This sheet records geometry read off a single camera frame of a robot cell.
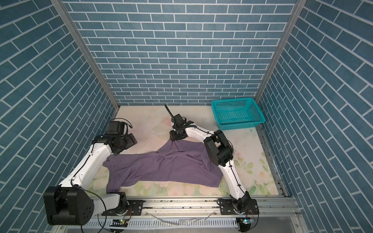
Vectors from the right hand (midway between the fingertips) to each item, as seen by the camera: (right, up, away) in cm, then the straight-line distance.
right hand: (173, 137), depth 99 cm
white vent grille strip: (+21, -38, -29) cm, 52 cm away
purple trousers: (+1, -14, -9) cm, 17 cm away
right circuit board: (+40, -38, -28) cm, 62 cm away
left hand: (-21, -1, -16) cm, 26 cm away
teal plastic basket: (+50, +17, +17) cm, 55 cm away
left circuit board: (-23, -40, -27) cm, 53 cm away
